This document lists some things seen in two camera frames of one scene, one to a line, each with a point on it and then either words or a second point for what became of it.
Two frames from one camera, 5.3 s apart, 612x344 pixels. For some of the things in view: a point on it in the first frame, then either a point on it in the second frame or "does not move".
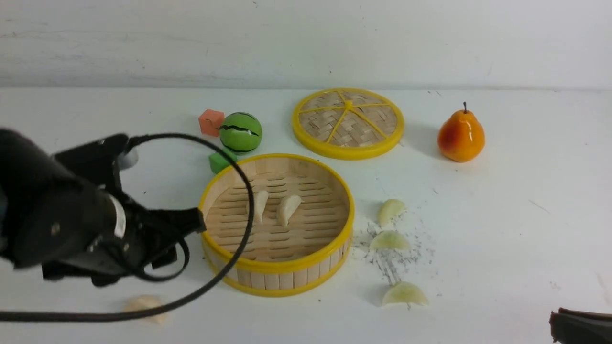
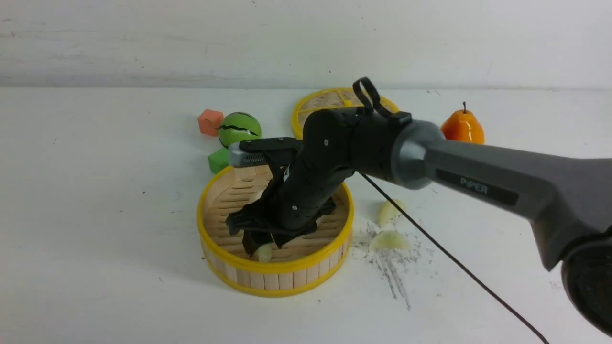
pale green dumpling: x=388 y=239 does not move
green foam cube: x=218 y=162 does not move
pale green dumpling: x=404 y=292 → x=264 y=252
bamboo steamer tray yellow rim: x=303 y=235 does not move
